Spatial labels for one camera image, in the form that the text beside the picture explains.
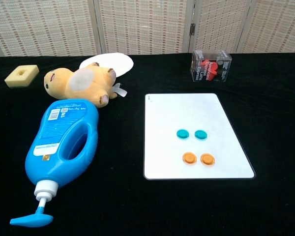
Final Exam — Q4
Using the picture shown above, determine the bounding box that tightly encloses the teal disc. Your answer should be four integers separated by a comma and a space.
194, 129, 208, 141
176, 129, 190, 140

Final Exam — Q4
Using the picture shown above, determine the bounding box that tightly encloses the orange disc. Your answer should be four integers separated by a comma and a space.
181, 152, 196, 165
200, 153, 215, 167

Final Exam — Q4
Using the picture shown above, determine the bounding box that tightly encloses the white rectangular board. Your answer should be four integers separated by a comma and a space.
143, 92, 256, 181

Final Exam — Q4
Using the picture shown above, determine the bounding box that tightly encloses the white round plate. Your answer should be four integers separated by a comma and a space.
79, 52, 135, 77

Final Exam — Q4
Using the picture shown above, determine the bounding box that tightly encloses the yellow plush toy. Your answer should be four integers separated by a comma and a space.
43, 62, 128, 108

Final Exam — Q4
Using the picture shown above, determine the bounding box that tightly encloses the clear box with red capsules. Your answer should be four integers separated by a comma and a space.
190, 50, 233, 83

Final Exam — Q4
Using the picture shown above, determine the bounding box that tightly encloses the black table cloth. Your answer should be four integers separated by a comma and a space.
0, 52, 295, 236

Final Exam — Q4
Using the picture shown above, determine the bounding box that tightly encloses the woven bamboo screen panel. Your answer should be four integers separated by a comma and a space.
237, 0, 295, 54
189, 0, 251, 54
0, 0, 99, 58
94, 0, 194, 55

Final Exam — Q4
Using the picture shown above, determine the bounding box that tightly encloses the blue pump detergent bottle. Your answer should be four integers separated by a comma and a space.
9, 98, 100, 227

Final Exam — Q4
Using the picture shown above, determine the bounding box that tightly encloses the yellow square sponge block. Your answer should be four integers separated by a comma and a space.
4, 64, 40, 89

